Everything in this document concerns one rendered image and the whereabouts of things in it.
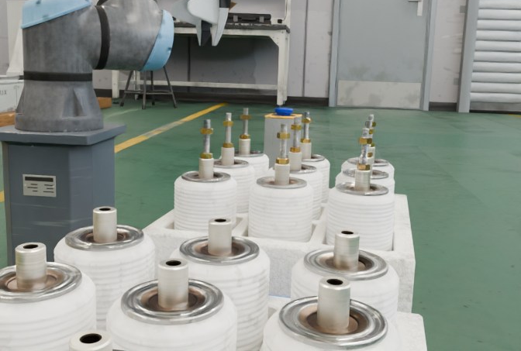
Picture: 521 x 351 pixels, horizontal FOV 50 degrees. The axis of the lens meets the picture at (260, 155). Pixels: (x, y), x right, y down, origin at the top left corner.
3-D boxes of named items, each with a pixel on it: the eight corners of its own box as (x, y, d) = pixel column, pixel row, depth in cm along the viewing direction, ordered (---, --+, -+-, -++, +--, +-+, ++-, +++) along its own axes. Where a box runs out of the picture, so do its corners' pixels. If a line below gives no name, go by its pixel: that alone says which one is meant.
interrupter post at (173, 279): (151, 310, 41) (151, 266, 40) (163, 297, 43) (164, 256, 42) (182, 314, 40) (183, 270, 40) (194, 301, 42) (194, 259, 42)
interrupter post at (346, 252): (330, 270, 50) (332, 235, 49) (332, 262, 52) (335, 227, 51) (357, 273, 49) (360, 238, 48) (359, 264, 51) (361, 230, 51)
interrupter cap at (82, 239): (49, 249, 53) (48, 242, 53) (90, 227, 60) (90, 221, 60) (122, 258, 51) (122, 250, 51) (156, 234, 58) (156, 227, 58)
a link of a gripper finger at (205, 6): (184, 44, 79) (180, -23, 78) (221, 46, 82) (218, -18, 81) (193, 40, 76) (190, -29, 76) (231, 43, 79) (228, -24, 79)
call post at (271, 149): (259, 255, 126) (263, 117, 121) (266, 246, 133) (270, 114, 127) (290, 258, 124) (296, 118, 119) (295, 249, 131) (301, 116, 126)
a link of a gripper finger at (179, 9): (165, 41, 84) (169, -23, 81) (201, 43, 87) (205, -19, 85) (174, 44, 82) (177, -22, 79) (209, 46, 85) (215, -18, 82)
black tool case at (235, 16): (226, 26, 545) (226, 14, 543) (269, 27, 547) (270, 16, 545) (225, 23, 511) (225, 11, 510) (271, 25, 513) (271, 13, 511)
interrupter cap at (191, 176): (172, 181, 84) (172, 177, 84) (194, 172, 91) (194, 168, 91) (219, 187, 81) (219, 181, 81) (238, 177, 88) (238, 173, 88)
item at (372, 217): (393, 302, 86) (402, 187, 83) (377, 328, 78) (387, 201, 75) (333, 290, 90) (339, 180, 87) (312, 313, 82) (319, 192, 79)
